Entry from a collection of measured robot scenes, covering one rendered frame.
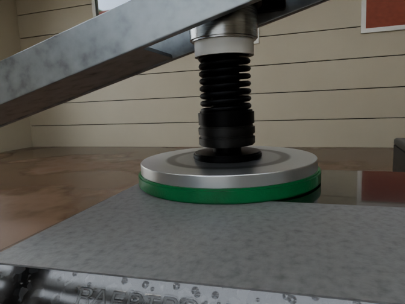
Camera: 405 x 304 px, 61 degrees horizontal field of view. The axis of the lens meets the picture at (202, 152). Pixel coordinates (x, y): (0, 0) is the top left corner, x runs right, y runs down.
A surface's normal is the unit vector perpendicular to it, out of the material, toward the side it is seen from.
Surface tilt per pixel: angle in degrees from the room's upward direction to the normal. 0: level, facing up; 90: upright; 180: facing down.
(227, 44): 90
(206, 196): 90
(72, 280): 45
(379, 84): 90
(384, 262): 0
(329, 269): 0
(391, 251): 0
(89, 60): 90
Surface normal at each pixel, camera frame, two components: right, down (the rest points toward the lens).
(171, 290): -0.22, -0.59
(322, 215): -0.04, -0.99
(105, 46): -0.27, 0.15
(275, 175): 0.39, 0.12
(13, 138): 0.95, 0.00
